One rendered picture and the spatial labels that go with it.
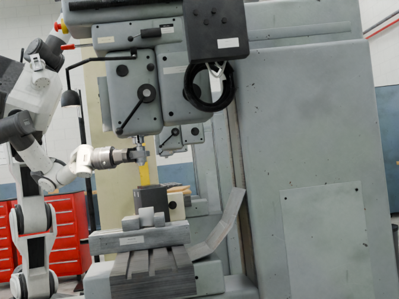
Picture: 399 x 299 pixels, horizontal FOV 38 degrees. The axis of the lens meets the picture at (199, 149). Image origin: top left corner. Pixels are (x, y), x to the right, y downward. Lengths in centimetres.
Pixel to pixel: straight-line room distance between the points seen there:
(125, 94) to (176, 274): 81
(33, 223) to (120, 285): 123
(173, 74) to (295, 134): 50
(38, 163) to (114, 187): 154
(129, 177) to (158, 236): 196
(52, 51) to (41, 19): 907
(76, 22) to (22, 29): 959
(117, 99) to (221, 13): 51
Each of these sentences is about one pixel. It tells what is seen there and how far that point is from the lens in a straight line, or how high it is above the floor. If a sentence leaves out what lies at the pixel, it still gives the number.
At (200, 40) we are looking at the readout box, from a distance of 195.
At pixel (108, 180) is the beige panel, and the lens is 399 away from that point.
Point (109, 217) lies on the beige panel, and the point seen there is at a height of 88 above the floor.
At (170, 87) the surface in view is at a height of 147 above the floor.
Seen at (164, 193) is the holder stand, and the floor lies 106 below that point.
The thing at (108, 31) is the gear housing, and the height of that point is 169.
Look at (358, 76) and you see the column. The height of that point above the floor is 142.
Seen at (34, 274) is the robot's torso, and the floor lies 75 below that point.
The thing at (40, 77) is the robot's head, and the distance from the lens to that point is 246.
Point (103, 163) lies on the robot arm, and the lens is 227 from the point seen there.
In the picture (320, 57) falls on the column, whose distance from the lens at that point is 216.
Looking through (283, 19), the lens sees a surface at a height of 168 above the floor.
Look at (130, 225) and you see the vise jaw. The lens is 205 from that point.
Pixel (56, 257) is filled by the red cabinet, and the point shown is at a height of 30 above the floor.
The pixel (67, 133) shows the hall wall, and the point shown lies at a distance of 1138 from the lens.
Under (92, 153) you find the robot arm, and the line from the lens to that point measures 231.
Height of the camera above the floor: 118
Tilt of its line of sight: 1 degrees up
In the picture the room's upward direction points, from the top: 7 degrees counter-clockwise
